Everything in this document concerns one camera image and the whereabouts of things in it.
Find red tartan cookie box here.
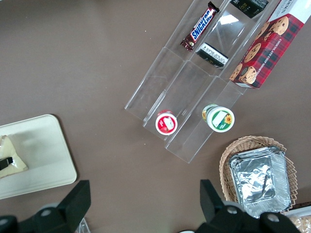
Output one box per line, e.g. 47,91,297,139
228,0,311,90

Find white rectangular bin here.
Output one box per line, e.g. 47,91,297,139
283,207,311,233

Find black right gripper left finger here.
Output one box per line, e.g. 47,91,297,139
56,180,92,231

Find stack of foil trays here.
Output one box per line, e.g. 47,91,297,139
228,145,294,219

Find triangle sandwich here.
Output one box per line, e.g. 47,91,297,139
0,134,29,179

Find clear acrylic stepped shelf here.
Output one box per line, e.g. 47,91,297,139
124,0,284,164

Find light wicker basket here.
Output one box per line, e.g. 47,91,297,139
219,135,298,212

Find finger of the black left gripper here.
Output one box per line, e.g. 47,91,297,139
0,157,14,171

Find clear packet of crackers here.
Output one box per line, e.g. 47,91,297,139
291,215,311,233

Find Snickers chocolate bar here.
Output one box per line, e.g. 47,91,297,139
180,0,220,53

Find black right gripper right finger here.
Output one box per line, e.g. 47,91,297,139
199,179,227,223

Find red lidded cup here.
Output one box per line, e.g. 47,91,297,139
155,109,178,135

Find small black box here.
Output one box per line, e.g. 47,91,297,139
195,42,229,70
229,0,270,19

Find green lidded cup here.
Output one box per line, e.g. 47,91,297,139
202,104,236,133

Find beige plastic tray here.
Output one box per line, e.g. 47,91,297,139
0,114,78,200

